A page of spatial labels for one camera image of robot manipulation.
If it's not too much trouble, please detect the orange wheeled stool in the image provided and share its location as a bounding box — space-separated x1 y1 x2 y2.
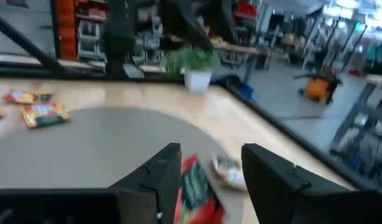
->
298 70 343 105

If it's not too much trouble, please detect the round grey placemat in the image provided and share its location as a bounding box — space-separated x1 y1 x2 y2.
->
0 107 251 224

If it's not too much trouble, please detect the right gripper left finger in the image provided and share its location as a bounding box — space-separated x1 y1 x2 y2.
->
108 142 182 224

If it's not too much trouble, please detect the orange shelf post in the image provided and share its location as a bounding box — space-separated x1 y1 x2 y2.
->
55 0 78 62

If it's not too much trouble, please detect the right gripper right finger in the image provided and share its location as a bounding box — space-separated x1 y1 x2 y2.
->
241 142 356 224

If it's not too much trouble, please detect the grey storage shelf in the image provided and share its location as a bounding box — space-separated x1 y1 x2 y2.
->
75 18 106 62

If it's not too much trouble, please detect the green plant in white pot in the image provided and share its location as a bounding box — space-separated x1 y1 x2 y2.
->
164 46 221 93

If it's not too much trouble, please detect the brown tea packet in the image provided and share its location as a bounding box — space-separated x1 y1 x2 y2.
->
211 154 248 191

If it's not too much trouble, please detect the red strawberry tea packet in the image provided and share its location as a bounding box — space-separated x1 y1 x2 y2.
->
173 154 226 224

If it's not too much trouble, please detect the blue plastic bin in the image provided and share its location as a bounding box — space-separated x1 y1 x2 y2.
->
237 83 256 100

